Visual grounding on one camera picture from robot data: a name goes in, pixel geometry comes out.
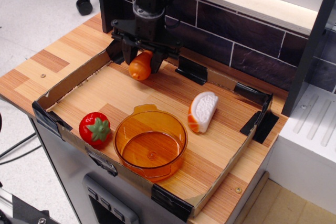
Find cardboard fence with black tape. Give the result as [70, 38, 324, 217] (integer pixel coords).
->
[33, 49, 284, 223]

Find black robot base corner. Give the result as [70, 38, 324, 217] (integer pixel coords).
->
[1, 184, 58, 224]

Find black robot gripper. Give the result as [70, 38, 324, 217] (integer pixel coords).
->
[111, 5, 182, 74]

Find transparent orange plastic pot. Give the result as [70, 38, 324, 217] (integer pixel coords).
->
[113, 104, 188, 182]

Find dark grey vertical post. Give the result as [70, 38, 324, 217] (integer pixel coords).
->
[282, 0, 335, 116]

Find red toy strawberry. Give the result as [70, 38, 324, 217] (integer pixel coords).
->
[79, 112, 112, 147]

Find grey toy oven front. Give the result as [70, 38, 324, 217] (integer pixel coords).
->
[82, 175, 140, 224]

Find black floor cables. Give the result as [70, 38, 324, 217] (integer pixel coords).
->
[0, 132, 43, 166]

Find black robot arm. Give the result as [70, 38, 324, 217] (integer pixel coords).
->
[111, 0, 182, 73]

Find orange toy carrot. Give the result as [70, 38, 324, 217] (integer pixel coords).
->
[129, 50, 153, 81]

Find white toy sink drainboard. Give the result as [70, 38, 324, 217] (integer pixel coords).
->
[278, 81, 336, 167]

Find white orange toy sushi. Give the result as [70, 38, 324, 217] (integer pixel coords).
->
[187, 91, 218, 133]

